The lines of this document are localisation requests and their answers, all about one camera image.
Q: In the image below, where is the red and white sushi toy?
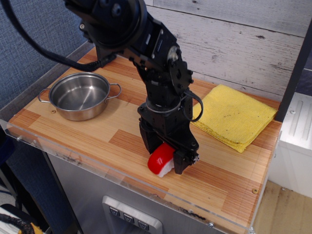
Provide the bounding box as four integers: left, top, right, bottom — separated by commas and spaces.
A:
147, 142, 175, 177

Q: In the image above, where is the clear acrylic table guard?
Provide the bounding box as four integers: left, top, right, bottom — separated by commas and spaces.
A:
1, 112, 281, 234

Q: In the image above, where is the silver control panel with buttons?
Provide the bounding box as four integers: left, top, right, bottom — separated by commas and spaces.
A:
102, 195, 163, 234

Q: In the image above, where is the yellow object bottom left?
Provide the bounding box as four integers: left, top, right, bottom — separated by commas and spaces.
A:
31, 223, 44, 234

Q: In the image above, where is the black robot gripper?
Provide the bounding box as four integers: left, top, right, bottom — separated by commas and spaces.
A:
137, 103, 199, 175

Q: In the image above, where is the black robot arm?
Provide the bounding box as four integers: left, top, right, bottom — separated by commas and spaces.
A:
65, 0, 199, 174

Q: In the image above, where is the black right vertical post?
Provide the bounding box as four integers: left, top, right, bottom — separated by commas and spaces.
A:
274, 22, 312, 122

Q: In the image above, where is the white cabinet at right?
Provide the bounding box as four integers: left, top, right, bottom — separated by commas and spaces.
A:
269, 93, 312, 197

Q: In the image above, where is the folded yellow cloth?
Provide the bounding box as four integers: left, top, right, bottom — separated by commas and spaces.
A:
193, 85, 277, 153

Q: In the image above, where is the black braided cable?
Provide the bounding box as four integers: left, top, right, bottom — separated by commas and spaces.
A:
1, 0, 115, 73

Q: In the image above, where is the stainless steel pot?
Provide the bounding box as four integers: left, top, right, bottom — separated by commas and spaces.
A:
38, 72, 122, 121

